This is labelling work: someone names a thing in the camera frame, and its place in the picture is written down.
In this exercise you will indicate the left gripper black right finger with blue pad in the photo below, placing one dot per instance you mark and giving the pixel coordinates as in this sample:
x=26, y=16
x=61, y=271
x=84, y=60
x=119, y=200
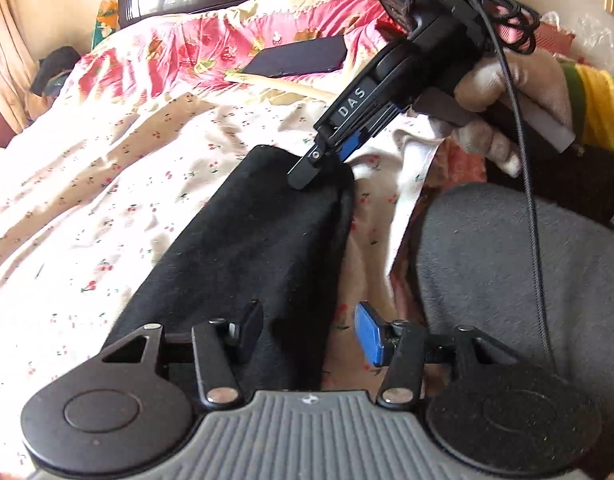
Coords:
x=399, y=348

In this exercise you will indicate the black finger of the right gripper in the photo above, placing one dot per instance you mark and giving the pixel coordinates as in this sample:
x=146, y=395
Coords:
x=319, y=162

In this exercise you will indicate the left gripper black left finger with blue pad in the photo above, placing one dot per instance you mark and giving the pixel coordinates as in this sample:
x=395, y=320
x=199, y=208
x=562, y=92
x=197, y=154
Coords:
x=218, y=345

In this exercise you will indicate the black pants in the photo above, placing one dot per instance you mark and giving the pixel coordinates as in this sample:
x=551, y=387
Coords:
x=257, y=239

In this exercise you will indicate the striped yellow green sleeve forearm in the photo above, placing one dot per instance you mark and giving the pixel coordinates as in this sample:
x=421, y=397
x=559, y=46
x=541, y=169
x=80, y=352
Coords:
x=591, y=94

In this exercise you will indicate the right hand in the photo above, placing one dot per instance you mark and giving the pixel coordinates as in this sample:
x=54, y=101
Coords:
x=488, y=127

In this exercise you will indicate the grey trouser leg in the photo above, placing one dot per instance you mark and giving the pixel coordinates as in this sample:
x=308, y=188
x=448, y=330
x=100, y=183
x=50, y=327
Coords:
x=472, y=265

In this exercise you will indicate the black flat phone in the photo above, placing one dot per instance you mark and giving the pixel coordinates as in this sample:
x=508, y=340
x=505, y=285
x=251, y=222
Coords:
x=316, y=56

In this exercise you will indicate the pink floral quilt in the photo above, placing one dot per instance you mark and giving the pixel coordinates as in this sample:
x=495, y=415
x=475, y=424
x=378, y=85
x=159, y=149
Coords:
x=165, y=55

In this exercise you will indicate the cherry print bed sheet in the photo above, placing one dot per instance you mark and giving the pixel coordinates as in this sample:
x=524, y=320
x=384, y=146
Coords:
x=93, y=194

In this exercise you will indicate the dark clothes pile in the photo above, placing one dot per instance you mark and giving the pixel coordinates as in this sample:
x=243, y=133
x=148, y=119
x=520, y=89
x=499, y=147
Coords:
x=61, y=60

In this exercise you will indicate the right beige curtain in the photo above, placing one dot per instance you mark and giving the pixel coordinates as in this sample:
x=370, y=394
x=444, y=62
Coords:
x=17, y=70

